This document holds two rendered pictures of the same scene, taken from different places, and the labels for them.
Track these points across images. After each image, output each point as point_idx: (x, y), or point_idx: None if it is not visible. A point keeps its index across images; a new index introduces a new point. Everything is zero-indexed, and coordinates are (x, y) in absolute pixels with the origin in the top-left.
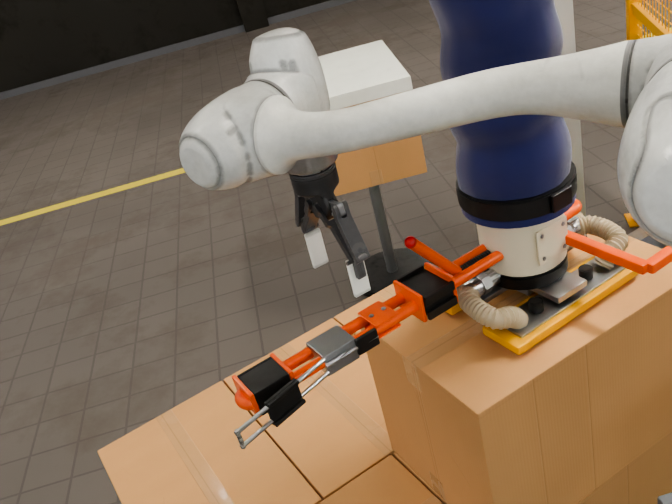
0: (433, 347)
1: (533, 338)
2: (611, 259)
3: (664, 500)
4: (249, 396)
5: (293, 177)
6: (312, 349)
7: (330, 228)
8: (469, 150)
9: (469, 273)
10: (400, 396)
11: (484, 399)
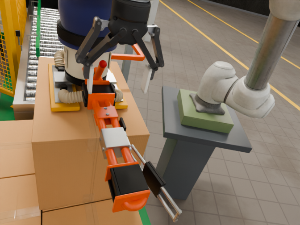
0: (93, 126)
1: (125, 99)
2: (130, 58)
3: (167, 131)
4: (149, 192)
5: (139, 4)
6: (116, 147)
7: (142, 48)
8: (96, 7)
9: (102, 79)
10: (70, 168)
11: (142, 128)
